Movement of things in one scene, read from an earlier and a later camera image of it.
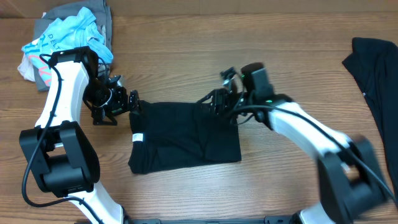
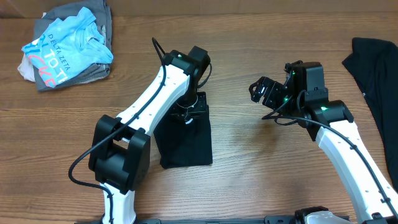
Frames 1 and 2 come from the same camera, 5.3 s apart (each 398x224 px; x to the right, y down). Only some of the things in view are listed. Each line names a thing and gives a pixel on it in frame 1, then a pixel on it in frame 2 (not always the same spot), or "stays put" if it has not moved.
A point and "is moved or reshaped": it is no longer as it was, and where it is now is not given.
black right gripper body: (227, 102) to (280, 99)
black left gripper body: (106, 100) to (190, 104)
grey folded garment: (99, 9) stays put
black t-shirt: (170, 135) is moved or reshaped
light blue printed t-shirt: (79, 29) stays put
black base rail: (269, 219) stays put
